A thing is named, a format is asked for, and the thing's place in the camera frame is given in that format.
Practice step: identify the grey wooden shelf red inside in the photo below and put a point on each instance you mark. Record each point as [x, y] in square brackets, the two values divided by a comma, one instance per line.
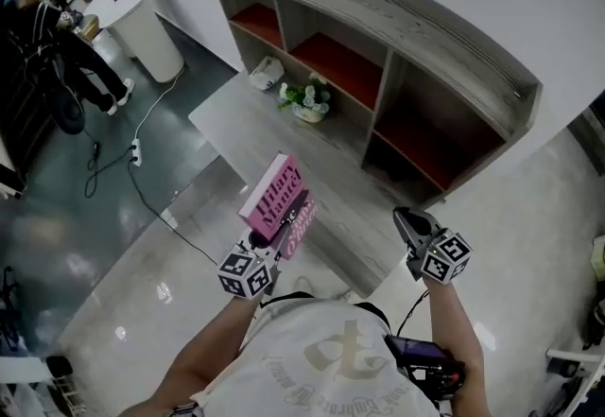
[378, 27]

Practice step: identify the potted white and blue flowers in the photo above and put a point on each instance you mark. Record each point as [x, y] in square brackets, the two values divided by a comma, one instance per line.
[306, 98]

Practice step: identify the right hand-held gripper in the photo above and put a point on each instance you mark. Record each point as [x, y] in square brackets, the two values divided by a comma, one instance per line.
[439, 254]

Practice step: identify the white chair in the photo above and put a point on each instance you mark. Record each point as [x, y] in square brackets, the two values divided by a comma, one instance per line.
[33, 382]

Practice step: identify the person's white printed shirt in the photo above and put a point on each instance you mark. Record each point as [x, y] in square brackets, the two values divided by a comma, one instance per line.
[321, 358]

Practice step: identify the person's white shoe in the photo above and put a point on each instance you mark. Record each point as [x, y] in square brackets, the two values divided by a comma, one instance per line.
[344, 296]
[302, 285]

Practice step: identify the white power strip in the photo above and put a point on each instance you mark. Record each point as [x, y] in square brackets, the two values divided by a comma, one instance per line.
[137, 152]

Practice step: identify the white tissue pack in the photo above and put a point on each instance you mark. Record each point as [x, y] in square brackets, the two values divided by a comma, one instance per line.
[267, 72]

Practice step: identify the person's right forearm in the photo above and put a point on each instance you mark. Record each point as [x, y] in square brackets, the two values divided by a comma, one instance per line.
[456, 325]

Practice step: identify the pink book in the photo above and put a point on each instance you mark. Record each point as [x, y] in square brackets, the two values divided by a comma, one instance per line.
[276, 197]

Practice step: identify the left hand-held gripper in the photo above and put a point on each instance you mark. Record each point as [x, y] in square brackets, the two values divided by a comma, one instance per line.
[246, 273]

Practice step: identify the white round table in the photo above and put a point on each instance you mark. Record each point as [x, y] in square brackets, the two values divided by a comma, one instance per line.
[142, 22]

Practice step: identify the person's left forearm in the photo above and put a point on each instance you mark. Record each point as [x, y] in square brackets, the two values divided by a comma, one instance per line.
[203, 349]

